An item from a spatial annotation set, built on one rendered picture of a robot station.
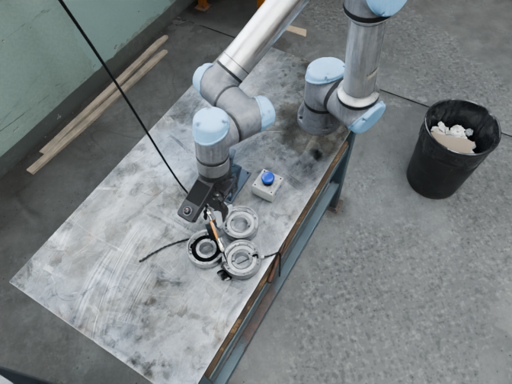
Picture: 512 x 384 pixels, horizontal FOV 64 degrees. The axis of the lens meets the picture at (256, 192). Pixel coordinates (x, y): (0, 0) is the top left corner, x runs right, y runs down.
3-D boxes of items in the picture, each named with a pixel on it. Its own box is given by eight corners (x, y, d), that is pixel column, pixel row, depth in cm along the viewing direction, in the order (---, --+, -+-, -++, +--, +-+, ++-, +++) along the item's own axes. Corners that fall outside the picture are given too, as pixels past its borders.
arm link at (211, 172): (216, 172, 89) (186, 157, 91) (217, 185, 92) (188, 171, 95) (235, 151, 93) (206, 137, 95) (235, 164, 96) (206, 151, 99)
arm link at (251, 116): (249, 78, 94) (209, 95, 90) (280, 106, 89) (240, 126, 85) (248, 104, 100) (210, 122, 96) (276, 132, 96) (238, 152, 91)
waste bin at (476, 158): (453, 216, 209) (491, 166, 173) (390, 188, 219) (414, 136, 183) (472, 168, 224) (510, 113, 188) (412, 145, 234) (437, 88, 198)
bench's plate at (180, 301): (186, 406, 97) (184, 405, 95) (12, 284, 115) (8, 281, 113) (377, 89, 150) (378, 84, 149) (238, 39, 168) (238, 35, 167)
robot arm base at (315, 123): (308, 97, 147) (311, 75, 138) (348, 112, 142) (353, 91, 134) (289, 125, 140) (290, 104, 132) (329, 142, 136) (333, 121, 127)
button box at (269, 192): (272, 203, 124) (272, 194, 120) (252, 193, 126) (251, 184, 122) (285, 184, 127) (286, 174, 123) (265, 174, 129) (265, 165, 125)
